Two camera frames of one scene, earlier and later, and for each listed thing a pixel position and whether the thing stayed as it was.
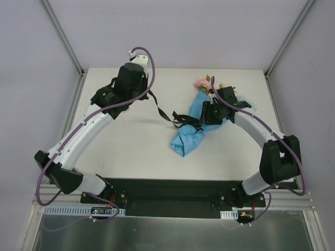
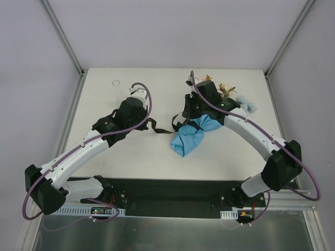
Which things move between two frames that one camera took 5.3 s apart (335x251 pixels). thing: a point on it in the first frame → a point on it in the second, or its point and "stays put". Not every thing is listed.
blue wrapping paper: [190, 137] stays put
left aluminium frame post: [63, 37] stays put
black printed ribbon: [179, 120] → [176, 126]
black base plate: [174, 198] stays put
